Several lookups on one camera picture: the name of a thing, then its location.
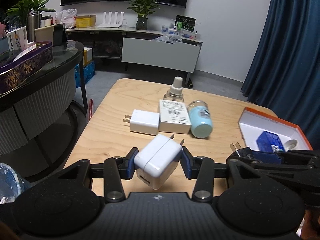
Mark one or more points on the orange white cardboard box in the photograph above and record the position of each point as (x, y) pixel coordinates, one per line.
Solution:
(253, 122)

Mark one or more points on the blue tin box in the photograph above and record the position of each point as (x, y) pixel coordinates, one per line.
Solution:
(269, 142)

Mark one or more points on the black two-prong charger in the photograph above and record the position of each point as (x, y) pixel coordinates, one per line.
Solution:
(240, 152)

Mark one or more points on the white plastic bag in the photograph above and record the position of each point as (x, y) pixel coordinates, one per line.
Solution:
(66, 17)

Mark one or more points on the light blue cylindrical bottle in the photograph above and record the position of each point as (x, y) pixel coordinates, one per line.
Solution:
(200, 119)

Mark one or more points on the white folding-prong charger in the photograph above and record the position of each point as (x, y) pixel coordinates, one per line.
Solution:
(157, 160)

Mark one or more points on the blue plastic bag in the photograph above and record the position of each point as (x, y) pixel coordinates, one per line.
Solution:
(89, 72)

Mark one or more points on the clear liquid refill bottle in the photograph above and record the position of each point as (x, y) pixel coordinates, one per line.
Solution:
(174, 93)

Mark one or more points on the dark blue curtain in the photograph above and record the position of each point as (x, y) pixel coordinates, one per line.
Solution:
(284, 74)

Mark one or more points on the potted green plant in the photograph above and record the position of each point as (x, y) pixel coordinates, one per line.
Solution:
(143, 9)
(18, 13)

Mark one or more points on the white wifi router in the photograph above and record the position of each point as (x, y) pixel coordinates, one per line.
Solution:
(112, 20)

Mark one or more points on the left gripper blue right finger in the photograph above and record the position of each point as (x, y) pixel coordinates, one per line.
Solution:
(189, 164)

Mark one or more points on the white round plug-in device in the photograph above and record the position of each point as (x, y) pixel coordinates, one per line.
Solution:
(290, 144)

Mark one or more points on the white two-prong charger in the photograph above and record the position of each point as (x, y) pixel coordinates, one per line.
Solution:
(143, 122)

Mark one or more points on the white tv cabinet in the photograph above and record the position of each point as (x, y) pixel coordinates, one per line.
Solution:
(140, 47)

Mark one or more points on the white yellow-taped carton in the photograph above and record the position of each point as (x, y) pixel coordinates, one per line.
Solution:
(88, 56)

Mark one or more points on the black round side table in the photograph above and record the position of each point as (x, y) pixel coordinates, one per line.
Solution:
(39, 126)

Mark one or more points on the black green display box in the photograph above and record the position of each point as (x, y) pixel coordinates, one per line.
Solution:
(184, 22)

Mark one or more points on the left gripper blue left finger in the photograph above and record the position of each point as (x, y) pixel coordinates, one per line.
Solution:
(127, 166)

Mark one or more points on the yellow cardboard box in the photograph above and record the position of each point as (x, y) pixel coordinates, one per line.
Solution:
(85, 21)

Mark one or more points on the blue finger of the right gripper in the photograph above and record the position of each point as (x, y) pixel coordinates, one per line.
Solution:
(264, 157)

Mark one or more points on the white barcode carton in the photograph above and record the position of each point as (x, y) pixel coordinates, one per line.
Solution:
(174, 117)

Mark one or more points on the stainless steel tumbler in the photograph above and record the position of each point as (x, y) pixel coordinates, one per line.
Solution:
(33, 22)

